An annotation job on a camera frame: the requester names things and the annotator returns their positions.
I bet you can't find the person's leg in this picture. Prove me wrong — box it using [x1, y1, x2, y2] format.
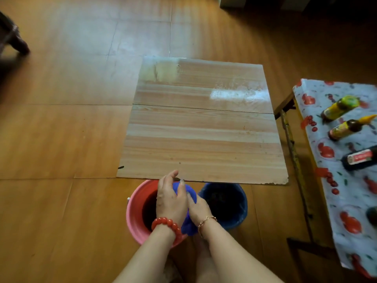
[163, 234, 221, 283]

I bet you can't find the blue plastic bucket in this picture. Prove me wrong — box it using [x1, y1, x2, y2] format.
[198, 182, 248, 231]

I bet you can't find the green-capped sauce bottle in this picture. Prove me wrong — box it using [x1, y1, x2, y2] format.
[320, 95, 361, 124]

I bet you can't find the wooden folding table frame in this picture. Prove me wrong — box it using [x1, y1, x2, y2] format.
[274, 91, 338, 260]

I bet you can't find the person's right forearm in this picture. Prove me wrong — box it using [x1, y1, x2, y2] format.
[200, 219, 285, 283]

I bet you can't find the dark wooden furniture leg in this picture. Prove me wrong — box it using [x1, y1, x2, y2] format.
[0, 11, 31, 56]

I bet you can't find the light wood-pattern floor sheet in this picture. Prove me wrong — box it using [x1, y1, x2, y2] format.
[116, 104, 289, 186]
[133, 55, 274, 114]

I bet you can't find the person's right hand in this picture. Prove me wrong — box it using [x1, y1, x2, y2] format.
[187, 193, 217, 227]

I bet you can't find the dark bottle with red label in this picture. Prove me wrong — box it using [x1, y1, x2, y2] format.
[341, 145, 377, 171]

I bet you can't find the person's left hand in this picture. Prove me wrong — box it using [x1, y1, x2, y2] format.
[156, 170, 189, 225]

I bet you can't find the fruit-print tablecloth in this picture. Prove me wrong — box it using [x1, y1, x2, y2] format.
[293, 78, 377, 279]

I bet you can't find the white furniture base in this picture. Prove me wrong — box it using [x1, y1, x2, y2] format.
[217, 0, 248, 9]

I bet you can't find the thin gold bracelet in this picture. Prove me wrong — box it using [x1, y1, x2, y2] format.
[197, 216, 218, 237]

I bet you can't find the dark round object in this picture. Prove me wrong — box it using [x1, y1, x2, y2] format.
[366, 206, 377, 227]

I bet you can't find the red bead bracelet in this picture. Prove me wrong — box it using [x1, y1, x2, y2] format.
[151, 217, 183, 243]

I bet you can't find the yellow-capped sauce bottle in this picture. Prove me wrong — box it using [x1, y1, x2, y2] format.
[328, 114, 377, 142]

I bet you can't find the pink plastic bucket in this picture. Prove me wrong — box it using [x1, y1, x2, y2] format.
[126, 179, 189, 248]

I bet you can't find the blue cloth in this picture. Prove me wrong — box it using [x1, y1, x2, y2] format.
[172, 181, 199, 237]

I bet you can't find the person's left forearm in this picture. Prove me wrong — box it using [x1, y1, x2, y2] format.
[113, 223, 178, 283]

